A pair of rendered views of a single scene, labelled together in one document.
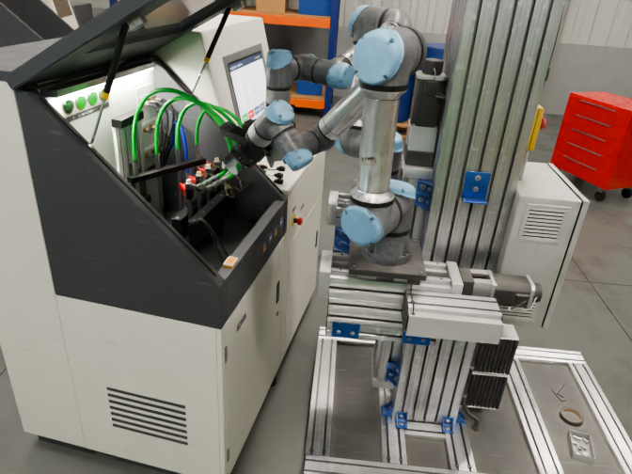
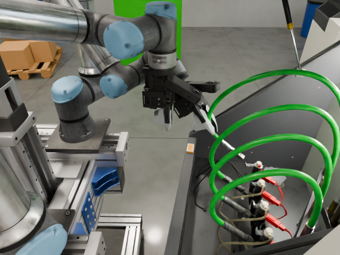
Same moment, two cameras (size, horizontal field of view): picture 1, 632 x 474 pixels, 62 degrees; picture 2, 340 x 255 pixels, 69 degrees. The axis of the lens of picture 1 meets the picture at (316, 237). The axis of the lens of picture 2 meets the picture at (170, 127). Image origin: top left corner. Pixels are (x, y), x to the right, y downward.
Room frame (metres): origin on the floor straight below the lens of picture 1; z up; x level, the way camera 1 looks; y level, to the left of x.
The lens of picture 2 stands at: (2.25, 0.15, 1.67)
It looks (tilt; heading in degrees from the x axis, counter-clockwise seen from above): 35 degrees down; 179
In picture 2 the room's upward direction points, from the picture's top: straight up
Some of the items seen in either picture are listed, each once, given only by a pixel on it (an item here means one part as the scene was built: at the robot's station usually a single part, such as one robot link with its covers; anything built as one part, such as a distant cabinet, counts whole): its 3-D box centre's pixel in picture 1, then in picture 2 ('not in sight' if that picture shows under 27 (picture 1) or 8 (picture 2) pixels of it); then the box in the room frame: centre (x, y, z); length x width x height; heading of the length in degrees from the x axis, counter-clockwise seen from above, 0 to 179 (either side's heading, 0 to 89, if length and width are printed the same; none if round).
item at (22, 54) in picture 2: not in sight; (25, 43); (-2.04, -2.19, 0.39); 1.20 x 0.85 x 0.79; 10
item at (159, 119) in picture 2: not in sight; (161, 120); (1.63, 0.14, 1.25); 0.06 x 0.03 x 0.09; 78
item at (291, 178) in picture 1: (286, 162); not in sight; (2.33, 0.16, 0.96); 0.70 x 0.22 x 0.03; 168
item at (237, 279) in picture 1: (253, 253); (183, 201); (1.63, 0.22, 0.87); 0.62 x 0.04 x 0.16; 168
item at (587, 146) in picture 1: (602, 146); not in sight; (4.89, -2.64, 0.43); 0.70 x 0.46 x 0.86; 23
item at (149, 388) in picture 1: (190, 342); not in sight; (1.68, 0.48, 0.39); 0.70 x 0.58 x 0.79; 168
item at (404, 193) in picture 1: (392, 203); (71, 96); (1.39, -0.21, 1.20); 0.13 x 0.12 x 0.14; 147
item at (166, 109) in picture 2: not in sight; (167, 109); (1.64, 0.16, 1.29); 0.05 x 0.02 x 0.09; 168
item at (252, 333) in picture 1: (256, 347); not in sight; (1.62, 0.20, 0.44); 0.65 x 0.02 x 0.68; 168
